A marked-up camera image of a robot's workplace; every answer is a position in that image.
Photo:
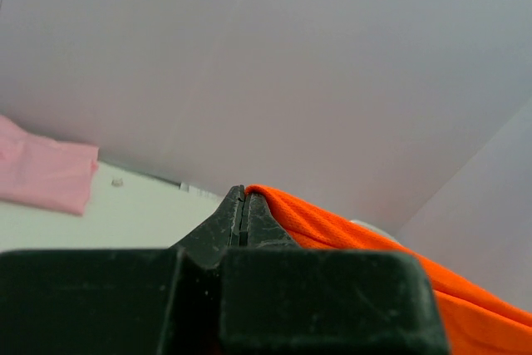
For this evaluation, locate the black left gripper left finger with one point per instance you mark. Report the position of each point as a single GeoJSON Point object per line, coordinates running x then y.
{"type": "Point", "coordinates": [206, 243]}

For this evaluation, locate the white paper strip at wall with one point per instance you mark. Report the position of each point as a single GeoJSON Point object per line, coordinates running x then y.
{"type": "Point", "coordinates": [196, 191]}

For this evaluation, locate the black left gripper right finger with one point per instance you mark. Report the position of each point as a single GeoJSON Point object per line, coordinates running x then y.
{"type": "Point", "coordinates": [259, 229]}

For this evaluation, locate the folded pink t shirt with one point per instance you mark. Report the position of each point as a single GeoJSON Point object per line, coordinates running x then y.
{"type": "Point", "coordinates": [44, 173]}

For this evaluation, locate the white perforated plastic basket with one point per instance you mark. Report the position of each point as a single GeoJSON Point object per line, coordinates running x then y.
{"type": "Point", "coordinates": [380, 233]}

